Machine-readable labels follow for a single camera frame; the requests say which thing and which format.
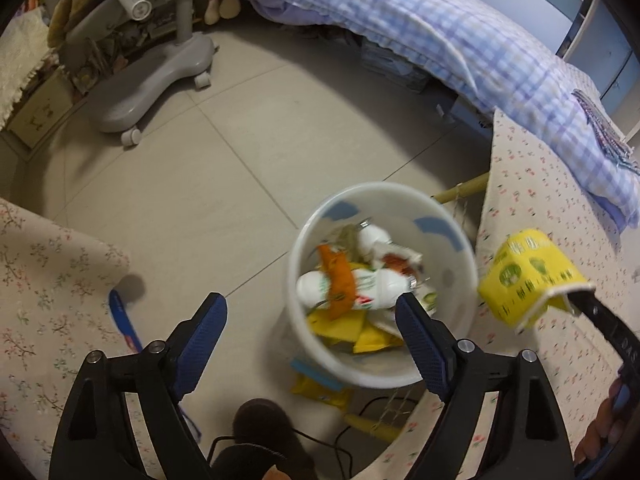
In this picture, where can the yellow snack packet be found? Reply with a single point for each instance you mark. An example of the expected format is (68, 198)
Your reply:
(345, 332)

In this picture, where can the grey rolling chair base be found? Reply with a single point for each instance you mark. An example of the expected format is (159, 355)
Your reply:
(145, 67)

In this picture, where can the patterned purple cloth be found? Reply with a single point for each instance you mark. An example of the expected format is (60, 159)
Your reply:
(605, 130)

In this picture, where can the orange snack packet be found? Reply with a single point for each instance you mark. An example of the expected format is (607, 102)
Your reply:
(340, 280)

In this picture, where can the yellow paper cup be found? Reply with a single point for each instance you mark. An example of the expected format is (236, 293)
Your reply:
(525, 275)

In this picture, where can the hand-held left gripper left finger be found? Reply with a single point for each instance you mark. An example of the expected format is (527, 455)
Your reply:
(197, 345)

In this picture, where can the red white wrapper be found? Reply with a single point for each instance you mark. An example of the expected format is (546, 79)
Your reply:
(402, 261)

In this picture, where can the white fluffy rug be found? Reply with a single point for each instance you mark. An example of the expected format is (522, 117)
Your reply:
(17, 62)

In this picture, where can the white plastic waste bin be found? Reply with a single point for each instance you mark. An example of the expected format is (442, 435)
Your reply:
(450, 305)

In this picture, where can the cherry print tablecloth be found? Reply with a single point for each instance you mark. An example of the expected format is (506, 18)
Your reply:
(530, 200)

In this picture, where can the under-bed storage box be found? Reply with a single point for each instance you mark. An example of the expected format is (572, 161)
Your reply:
(395, 62)

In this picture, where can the person's right hand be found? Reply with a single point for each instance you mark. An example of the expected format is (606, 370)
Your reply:
(597, 435)

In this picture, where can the purple checked blanket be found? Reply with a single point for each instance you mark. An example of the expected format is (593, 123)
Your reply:
(450, 20)

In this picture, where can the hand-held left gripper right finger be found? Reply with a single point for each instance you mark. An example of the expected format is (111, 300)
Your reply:
(417, 345)

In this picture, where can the floral beige cloth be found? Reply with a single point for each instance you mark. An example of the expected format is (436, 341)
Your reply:
(45, 300)

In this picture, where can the beige cardboard box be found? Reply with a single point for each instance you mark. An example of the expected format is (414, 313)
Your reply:
(42, 110)

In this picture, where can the small white bottle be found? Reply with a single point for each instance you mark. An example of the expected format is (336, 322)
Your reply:
(374, 239)

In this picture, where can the blue pen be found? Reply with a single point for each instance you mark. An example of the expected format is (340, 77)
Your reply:
(125, 325)

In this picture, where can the white bottle green label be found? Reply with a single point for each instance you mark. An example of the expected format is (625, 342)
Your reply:
(380, 287)

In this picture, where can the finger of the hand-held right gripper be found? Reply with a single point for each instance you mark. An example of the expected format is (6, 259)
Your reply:
(607, 325)

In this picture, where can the yellow packet with blue strip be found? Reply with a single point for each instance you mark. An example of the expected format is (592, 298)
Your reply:
(320, 390)

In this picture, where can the yellow wooden table leg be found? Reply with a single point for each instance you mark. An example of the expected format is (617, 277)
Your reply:
(372, 425)
(462, 190)

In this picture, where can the black fuzzy slipper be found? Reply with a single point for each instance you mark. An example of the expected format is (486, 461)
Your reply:
(265, 430)

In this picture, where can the blue grey wardrobe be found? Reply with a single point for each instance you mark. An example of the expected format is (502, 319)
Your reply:
(575, 5)

